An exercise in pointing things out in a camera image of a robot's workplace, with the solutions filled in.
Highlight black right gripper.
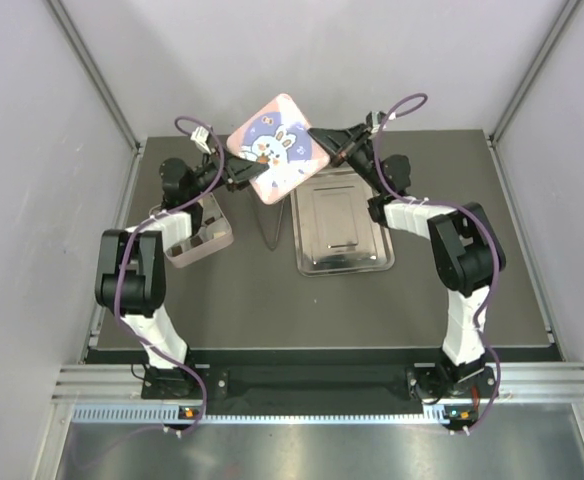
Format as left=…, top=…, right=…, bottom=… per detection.
left=306, top=124, right=385, bottom=195

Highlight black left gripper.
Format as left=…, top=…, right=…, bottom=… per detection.
left=187, top=143, right=268, bottom=201

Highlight silver tin lid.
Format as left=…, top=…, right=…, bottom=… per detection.
left=226, top=93, right=330, bottom=205

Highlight pink chocolate tin box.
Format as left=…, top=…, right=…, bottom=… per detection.
left=166, top=193, right=234, bottom=268

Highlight steel tongs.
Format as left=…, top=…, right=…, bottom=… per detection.
left=251, top=193, right=287, bottom=251

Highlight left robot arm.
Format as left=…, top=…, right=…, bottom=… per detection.
left=95, top=153, right=269, bottom=399

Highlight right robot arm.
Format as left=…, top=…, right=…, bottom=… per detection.
left=309, top=124, right=505, bottom=403

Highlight steel serving tray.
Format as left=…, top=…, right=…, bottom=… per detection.
left=291, top=168, right=395, bottom=277

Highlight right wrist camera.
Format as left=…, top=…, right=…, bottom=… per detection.
left=365, top=111, right=386, bottom=134

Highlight left aluminium corner post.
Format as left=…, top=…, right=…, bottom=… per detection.
left=43, top=0, right=141, bottom=152

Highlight aluminium corner post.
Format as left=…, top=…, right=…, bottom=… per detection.
left=43, top=0, right=141, bottom=152
left=487, top=0, right=583, bottom=149

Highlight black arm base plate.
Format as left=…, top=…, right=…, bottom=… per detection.
left=140, top=363, right=501, bottom=401

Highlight right aluminium corner post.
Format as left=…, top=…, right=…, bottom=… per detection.
left=487, top=0, right=583, bottom=149

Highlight grey slotted cable duct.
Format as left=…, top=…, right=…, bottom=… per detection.
left=72, top=404, right=450, bottom=425

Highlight aluminium frame rail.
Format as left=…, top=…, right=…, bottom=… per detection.
left=52, top=362, right=584, bottom=403

